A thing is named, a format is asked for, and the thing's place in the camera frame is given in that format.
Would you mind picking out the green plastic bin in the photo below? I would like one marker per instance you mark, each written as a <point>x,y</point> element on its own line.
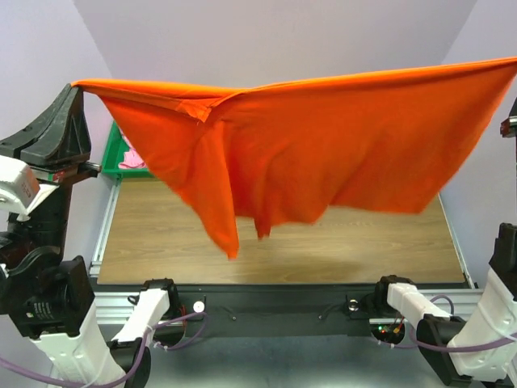
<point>114,152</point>

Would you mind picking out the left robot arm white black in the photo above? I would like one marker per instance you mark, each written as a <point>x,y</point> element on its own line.
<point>50,300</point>

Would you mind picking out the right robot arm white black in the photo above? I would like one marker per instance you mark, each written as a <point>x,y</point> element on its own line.
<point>480,349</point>

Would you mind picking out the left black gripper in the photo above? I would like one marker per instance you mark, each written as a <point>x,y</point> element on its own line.
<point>66,146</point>

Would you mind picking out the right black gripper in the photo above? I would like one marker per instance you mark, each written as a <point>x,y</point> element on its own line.
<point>511,124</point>

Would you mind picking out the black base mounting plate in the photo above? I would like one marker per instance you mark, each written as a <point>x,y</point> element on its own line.
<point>284,310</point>

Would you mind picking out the pink crumpled t shirt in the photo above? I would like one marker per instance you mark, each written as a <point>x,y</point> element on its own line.
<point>131,159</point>

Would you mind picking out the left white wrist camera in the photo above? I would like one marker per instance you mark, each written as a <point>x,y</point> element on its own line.
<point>21,193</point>

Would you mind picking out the orange t shirt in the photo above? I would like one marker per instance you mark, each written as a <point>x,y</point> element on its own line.
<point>384,141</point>

